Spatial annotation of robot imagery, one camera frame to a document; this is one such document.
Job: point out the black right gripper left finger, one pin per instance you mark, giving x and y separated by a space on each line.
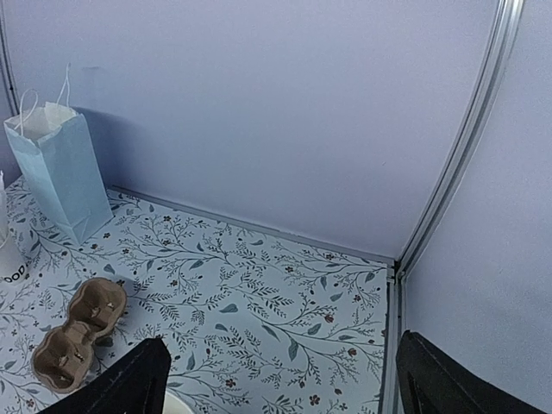
134 384

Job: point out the black and white paper cup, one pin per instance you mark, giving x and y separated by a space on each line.
175 405

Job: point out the brown cardboard cup carrier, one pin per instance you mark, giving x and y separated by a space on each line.
64 356

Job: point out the white cup holding straws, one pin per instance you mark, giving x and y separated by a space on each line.
13 266

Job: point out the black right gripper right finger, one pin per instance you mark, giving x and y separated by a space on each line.
432 382

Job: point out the light blue paper bag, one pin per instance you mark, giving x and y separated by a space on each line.
53 148

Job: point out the aluminium frame post right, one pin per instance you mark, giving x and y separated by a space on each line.
491 74

